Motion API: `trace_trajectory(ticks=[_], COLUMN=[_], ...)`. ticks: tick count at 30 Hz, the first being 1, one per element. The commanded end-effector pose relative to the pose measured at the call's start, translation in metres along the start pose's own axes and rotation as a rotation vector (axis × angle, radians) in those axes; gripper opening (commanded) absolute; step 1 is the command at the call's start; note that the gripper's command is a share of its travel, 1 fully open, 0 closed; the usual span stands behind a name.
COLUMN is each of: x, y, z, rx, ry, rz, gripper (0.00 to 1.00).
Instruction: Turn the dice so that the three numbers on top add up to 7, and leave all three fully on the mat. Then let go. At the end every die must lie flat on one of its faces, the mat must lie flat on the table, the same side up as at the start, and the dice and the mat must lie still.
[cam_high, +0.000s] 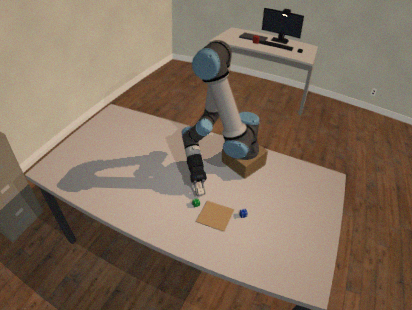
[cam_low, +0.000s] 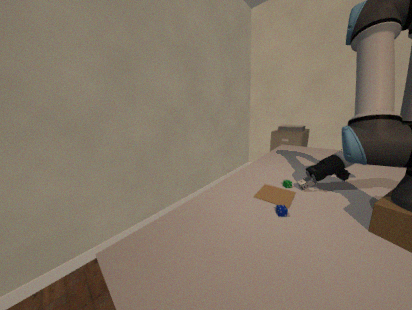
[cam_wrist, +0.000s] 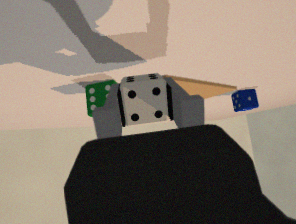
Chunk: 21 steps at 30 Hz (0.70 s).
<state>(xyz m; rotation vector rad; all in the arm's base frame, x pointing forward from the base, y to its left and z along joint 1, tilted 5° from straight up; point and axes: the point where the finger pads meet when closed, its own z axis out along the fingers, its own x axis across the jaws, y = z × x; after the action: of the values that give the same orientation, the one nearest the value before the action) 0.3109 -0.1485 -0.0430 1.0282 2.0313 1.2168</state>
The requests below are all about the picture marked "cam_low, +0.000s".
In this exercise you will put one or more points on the tan square mat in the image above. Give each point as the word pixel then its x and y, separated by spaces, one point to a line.
pixel 275 195

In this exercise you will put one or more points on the blue die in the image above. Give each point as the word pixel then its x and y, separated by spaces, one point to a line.
pixel 281 210

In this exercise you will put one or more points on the green die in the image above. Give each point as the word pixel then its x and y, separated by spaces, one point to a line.
pixel 287 184

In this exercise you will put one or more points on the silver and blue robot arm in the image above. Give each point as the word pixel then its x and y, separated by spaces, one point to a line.
pixel 373 137

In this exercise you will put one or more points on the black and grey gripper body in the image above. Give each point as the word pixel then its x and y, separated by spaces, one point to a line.
pixel 333 164

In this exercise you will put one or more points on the beige die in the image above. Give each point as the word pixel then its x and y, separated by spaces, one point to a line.
pixel 301 182

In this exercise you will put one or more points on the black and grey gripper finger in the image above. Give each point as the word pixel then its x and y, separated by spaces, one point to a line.
pixel 310 183
pixel 308 178

